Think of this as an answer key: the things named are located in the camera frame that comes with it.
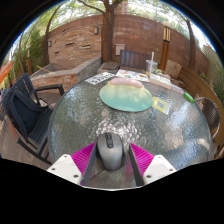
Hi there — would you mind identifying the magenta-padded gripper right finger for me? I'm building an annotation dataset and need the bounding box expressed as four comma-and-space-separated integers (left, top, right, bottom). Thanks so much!
128, 142, 178, 187

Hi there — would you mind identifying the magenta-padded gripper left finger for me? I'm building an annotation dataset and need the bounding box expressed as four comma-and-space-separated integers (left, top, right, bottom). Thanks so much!
46, 142, 98, 187

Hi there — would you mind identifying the dark grey computer mouse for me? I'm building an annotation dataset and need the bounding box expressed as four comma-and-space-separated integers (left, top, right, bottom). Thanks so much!
96, 132, 125, 172

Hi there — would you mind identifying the yellow square card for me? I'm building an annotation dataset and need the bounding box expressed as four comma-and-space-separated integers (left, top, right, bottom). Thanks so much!
151, 96, 172, 115

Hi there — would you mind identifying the black armchair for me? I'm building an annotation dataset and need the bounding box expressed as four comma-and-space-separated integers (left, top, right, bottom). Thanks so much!
0, 72, 65, 166

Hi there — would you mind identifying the dark wicker chair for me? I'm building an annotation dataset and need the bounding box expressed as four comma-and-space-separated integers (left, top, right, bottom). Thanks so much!
194, 96, 222, 141

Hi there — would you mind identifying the small green object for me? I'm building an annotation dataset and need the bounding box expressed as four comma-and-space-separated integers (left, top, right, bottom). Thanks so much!
183, 91, 195, 104

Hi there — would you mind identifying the light blue notebook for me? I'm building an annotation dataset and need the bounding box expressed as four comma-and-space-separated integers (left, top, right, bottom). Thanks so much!
170, 83, 185, 96

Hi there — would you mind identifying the thick white book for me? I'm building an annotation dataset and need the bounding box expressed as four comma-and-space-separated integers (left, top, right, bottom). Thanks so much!
148, 73, 173, 90

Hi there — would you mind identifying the curved wooden bench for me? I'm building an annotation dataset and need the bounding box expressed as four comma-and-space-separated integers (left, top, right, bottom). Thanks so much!
179, 66, 224, 148

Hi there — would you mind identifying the white license plate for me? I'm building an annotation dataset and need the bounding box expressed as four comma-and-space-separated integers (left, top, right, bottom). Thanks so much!
84, 71, 116, 86

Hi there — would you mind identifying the stone brick basin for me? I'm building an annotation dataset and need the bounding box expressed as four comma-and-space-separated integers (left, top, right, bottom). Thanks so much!
29, 55, 103, 93

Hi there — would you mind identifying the colourful picture sheet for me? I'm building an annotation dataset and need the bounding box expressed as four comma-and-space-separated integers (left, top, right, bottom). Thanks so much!
115, 68, 150, 83

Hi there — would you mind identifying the clear plastic cup with straw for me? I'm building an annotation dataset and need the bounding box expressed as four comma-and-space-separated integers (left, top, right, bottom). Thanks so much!
145, 51, 159, 78

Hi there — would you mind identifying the beige stone slab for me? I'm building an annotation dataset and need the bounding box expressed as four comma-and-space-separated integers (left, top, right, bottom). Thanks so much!
164, 59, 183, 80

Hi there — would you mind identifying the low stone block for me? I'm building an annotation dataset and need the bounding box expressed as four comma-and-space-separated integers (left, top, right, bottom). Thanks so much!
96, 61, 120, 75

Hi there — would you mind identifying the dark wooden slatted chair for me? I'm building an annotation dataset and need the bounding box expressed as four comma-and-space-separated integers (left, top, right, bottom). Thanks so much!
119, 49, 153, 72

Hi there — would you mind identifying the slim straight tree trunk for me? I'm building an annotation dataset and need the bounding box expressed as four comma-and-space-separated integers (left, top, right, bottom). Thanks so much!
184, 18, 198, 72

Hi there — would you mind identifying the thin curved tree trunk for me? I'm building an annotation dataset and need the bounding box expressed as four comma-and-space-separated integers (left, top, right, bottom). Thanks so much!
43, 3, 64, 66

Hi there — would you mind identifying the forked tree trunk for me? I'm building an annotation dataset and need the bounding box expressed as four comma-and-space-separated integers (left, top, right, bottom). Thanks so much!
78, 0, 124, 64

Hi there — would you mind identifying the wooden garden lamp post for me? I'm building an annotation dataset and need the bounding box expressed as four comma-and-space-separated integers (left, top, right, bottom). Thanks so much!
158, 21, 172, 72

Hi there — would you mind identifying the white wall box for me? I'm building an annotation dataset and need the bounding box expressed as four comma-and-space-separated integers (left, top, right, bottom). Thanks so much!
115, 43, 126, 56

